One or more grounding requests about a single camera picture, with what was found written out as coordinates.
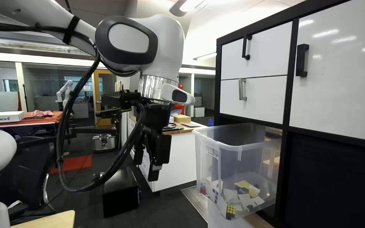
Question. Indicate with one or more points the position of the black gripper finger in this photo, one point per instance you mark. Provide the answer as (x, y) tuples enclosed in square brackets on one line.
[(159, 156), (139, 147)]

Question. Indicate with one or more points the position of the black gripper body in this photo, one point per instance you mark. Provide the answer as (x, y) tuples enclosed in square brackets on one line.
[(158, 118)]

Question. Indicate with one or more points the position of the clear plastic storage box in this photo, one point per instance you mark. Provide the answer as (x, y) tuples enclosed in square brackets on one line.
[(216, 147)]

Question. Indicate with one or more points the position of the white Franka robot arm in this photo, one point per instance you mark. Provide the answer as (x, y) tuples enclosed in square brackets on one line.
[(165, 38)]

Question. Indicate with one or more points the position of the small cardboard box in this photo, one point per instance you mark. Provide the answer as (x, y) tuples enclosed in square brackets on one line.
[(183, 118)]

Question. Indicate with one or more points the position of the black box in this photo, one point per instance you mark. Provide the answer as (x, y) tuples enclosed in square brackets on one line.
[(121, 200)]

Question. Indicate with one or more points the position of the flat white box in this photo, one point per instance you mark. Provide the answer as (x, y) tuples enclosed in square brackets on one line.
[(2, 116)]

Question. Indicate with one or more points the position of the black and white cabinet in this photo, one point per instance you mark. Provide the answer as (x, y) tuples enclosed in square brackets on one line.
[(335, 185)]

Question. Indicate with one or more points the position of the large white cabinet door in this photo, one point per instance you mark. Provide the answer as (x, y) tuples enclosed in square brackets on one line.
[(343, 83)]

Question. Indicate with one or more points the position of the white counter unit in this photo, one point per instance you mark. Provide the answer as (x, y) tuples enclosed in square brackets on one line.
[(178, 159)]

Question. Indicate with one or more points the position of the metal pot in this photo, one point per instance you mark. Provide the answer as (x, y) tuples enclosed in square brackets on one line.
[(103, 142)]

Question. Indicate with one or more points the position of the red puzzle cube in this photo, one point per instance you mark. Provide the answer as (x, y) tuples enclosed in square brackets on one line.
[(202, 188)]

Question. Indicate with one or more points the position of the red floor mat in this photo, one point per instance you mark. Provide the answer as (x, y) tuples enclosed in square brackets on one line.
[(75, 163)]

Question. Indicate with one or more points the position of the yellow and black puzzle cube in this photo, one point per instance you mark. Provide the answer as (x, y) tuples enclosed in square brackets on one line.
[(231, 210)]

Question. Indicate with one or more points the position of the yellow sticker bag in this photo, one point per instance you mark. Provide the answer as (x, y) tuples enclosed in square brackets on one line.
[(246, 186)]

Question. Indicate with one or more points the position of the red table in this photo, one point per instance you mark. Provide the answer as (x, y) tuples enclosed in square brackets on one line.
[(31, 120)]

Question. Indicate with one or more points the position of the light wooden table corner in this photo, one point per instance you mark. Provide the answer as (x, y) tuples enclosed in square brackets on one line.
[(50, 220)]

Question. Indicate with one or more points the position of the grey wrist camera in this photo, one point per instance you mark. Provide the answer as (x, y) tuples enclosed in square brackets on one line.
[(182, 96)]

